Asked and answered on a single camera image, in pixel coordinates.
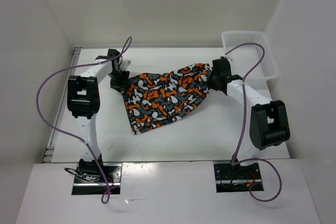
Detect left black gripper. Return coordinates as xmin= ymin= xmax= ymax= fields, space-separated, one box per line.
xmin=108 ymin=69 xmax=130 ymax=93

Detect orange camouflage shorts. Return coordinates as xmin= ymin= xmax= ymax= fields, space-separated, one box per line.
xmin=121 ymin=63 xmax=212 ymax=135

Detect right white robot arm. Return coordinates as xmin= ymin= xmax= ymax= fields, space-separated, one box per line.
xmin=209 ymin=57 xmax=290 ymax=178

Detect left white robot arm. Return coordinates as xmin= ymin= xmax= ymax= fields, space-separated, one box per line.
xmin=67 ymin=49 xmax=130 ymax=182

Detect white perforated plastic basket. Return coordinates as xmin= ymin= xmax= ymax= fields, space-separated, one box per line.
xmin=221 ymin=31 xmax=279 ymax=82

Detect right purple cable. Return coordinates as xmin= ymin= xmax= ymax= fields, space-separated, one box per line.
xmin=225 ymin=43 xmax=283 ymax=202

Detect purple cable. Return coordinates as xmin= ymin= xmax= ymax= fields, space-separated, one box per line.
xmin=225 ymin=43 xmax=283 ymax=202
xmin=36 ymin=36 xmax=133 ymax=204

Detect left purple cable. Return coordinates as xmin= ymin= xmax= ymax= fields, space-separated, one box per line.
xmin=36 ymin=36 xmax=133 ymax=204

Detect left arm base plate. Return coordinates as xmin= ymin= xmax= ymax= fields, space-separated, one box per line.
xmin=67 ymin=163 xmax=123 ymax=196

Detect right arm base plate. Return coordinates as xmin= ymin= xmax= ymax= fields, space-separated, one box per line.
xmin=213 ymin=162 xmax=264 ymax=193

